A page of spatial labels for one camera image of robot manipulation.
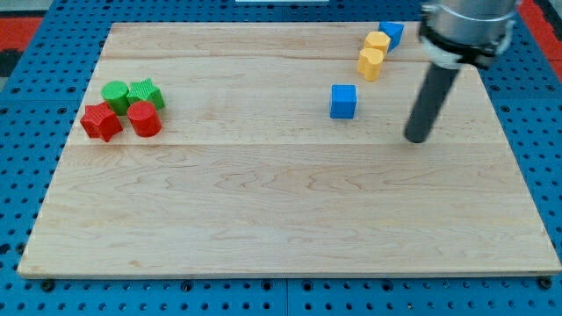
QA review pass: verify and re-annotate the yellow heart block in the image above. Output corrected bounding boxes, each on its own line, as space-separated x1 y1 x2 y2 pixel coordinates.
357 48 385 82

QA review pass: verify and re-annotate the yellow hexagon block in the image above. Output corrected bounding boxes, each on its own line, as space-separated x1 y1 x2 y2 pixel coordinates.
364 31 391 56

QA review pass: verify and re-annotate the red star block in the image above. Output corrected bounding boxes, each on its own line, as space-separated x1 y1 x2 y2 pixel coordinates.
80 102 123 142

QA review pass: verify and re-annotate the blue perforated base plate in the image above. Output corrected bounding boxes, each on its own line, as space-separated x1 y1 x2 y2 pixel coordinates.
1 1 561 315

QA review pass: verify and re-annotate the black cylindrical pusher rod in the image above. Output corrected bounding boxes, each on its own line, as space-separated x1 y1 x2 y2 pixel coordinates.
404 63 459 143

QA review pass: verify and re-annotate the red cylinder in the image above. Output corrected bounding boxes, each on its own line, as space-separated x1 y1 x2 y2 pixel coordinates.
126 101 162 138

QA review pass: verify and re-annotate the wooden board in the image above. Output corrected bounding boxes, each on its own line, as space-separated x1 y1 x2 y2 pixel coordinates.
18 23 561 279

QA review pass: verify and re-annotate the blue cube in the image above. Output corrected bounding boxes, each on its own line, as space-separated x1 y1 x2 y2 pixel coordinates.
329 84 357 119

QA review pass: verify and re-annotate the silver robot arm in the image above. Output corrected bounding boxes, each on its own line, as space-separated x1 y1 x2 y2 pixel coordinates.
404 0 521 143

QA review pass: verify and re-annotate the blue triangular block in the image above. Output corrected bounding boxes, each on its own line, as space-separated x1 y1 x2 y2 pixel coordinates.
378 22 404 52

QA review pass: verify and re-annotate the green star block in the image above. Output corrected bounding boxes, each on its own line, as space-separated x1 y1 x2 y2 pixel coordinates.
126 78 166 110

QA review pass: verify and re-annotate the green cylinder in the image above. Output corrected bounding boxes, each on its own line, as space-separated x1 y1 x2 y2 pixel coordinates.
101 81 130 116

